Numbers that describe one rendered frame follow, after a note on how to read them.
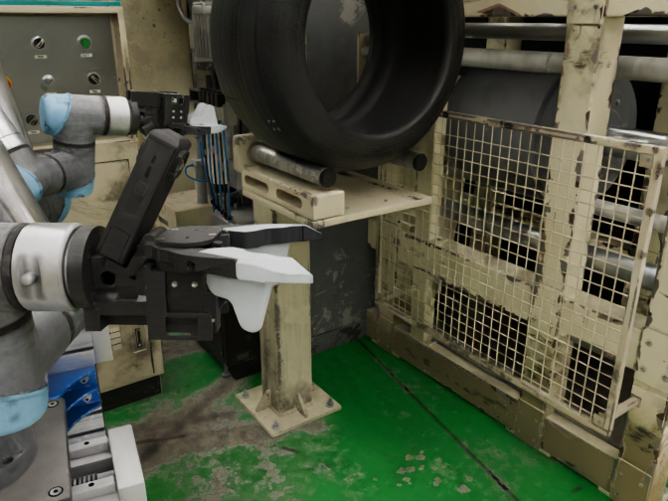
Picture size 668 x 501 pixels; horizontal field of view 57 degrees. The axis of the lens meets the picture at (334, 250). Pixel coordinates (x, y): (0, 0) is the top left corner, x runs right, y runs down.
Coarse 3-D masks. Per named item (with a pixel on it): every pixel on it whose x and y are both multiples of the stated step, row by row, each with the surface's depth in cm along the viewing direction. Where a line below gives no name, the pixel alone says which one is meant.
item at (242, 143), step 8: (240, 136) 160; (248, 136) 162; (240, 144) 161; (248, 144) 162; (264, 144) 165; (240, 152) 162; (248, 152) 162; (240, 160) 162; (248, 160) 164; (240, 168) 163
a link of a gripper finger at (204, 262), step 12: (168, 252) 47; (180, 252) 46; (192, 252) 46; (204, 252) 46; (180, 264) 46; (192, 264) 46; (204, 264) 45; (216, 264) 44; (228, 264) 44; (228, 276) 45
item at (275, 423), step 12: (240, 396) 212; (252, 396) 212; (312, 396) 212; (324, 396) 212; (252, 408) 205; (312, 408) 205; (324, 408) 205; (336, 408) 205; (264, 420) 199; (276, 420) 195; (288, 420) 199; (300, 420) 199; (312, 420) 200; (276, 432) 193
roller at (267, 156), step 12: (252, 156) 162; (264, 156) 157; (276, 156) 153; (288, 156) 150; (276, 168) 154; (288, 168) 148; (300, 168) 143; (312, 168) 140; (324, 168) 138; (312, 180) 140; (324, 180) 137
